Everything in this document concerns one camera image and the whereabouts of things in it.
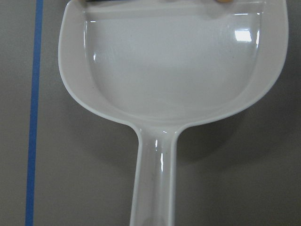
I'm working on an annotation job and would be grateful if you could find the beige plastic dustpan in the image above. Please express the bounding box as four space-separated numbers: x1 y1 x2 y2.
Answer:
58 0 288 226

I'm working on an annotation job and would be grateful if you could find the brown toy potato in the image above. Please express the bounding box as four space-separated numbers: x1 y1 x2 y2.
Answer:
216 0 233 4

